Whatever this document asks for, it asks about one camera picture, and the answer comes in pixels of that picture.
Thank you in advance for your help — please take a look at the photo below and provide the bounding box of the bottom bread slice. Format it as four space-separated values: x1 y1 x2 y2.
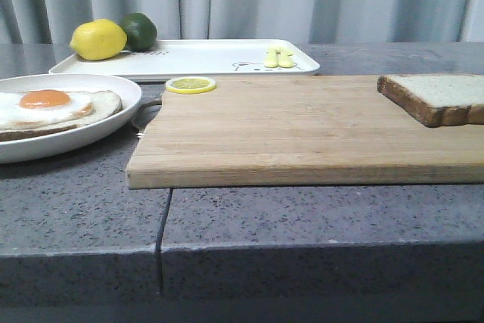
1 91 123 141

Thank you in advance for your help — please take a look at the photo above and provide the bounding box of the green lime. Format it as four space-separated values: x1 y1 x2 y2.
120 12 157 51

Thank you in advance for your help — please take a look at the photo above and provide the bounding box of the white bread slice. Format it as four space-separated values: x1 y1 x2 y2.
377 73 483 128

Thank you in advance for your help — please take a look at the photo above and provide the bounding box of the yellow-green toy piece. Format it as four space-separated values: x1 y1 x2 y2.
263 46 279 68
278 47 294 68

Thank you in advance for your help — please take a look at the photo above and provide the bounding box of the metal cutting board handle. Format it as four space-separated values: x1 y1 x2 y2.
130 96 163 138

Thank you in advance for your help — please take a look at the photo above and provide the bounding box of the wooden cutting board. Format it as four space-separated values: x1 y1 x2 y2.
126 76 483 188

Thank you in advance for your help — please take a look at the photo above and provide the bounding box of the white round plate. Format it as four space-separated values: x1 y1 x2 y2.
1 73 141 163

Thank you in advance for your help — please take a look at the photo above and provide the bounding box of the yellow lemon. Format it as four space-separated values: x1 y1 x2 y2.
70 19 127 61

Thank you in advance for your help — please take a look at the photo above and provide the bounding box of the yellow-green toy piece left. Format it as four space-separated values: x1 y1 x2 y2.
263 46 279 68

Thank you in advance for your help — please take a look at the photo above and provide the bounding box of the white rectangular tray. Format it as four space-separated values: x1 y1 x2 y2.
49 39 320 82

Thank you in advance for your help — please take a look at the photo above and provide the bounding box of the yellow-green toy piece right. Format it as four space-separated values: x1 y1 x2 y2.
278 47 294 68

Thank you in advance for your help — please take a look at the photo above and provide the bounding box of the fried egg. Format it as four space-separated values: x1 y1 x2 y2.
1 89 93 130

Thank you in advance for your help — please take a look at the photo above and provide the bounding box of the lemon slice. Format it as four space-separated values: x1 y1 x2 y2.
165 76 217 95

